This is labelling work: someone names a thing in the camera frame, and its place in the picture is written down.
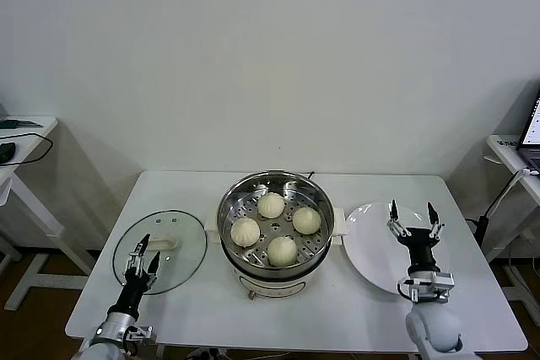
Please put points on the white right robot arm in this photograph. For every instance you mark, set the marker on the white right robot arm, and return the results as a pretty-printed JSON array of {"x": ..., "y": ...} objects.
[{"x": 434, "y": 328}]

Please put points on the white steamed baozi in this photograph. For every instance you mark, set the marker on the white steamed baozi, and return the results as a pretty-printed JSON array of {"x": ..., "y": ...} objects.
[
  {"x": 244, "y": 232},
  {"x": 306, "y": 220},
  {"x": 271, "y": 205},
  {"x": 282, "y": 251}
]

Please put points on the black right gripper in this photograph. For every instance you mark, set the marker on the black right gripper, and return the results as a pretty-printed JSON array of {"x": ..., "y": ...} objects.
[{"x": 422, "y": 246}]

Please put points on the white power strip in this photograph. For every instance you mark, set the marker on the white power strip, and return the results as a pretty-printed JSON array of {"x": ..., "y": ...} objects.
[{"x": 211, "y": 353}]

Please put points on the open laptop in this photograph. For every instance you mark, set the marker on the open laptop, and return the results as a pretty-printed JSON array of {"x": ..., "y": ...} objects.
[{"x": 532, "y": 124}]

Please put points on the stainless steel steamer basket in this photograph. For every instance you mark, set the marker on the stainless steel steamer basket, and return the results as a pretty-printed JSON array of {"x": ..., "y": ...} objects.
[{"x": 312, "y": 246}]

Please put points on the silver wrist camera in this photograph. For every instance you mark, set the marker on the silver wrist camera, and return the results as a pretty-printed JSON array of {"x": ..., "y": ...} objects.
[
  {"x": 141, "y": 334},
  {"x": 439, "y": 282}
]

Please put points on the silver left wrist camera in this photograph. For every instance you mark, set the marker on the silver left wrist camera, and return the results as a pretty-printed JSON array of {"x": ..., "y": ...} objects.
[{"x": 141, "y": 334}]

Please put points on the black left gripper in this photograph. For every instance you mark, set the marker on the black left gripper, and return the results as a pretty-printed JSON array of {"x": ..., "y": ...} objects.
[{"x": 133, "y": 292}]

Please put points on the white side desk with laptop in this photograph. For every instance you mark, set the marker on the white side desk with laptop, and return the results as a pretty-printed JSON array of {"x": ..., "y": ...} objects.
[{"x": 502, "y": 153}]

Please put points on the white round plate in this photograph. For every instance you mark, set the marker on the white round plate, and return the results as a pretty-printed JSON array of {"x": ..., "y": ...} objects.
[{"x": 367, "y": 242}]

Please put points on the round glass lid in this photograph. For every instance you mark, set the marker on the round glass lid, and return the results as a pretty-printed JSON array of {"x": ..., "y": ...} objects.
[{"x": 171, "y": 244}]

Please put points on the small black desk device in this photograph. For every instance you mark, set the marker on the small black desk device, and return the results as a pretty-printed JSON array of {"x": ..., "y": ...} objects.
[{"x": 6, "y": 152}]

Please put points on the white wall plug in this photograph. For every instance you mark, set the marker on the white wall plug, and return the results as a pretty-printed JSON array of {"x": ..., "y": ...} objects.
[{"x": 526, "y": 233}]

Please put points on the flat green desk item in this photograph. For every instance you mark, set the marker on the flat green desk item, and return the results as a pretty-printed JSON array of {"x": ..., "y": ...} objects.
[{"x": 10, "y": 123}]

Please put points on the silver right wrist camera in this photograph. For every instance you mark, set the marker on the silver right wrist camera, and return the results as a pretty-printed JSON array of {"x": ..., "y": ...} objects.
[{"x": 439, "y": 282}]

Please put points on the stainless steel steamer pot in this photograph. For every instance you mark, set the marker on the stainless steel steamer pot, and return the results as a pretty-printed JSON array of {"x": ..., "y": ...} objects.
[{"x": 274, "y": 286}]

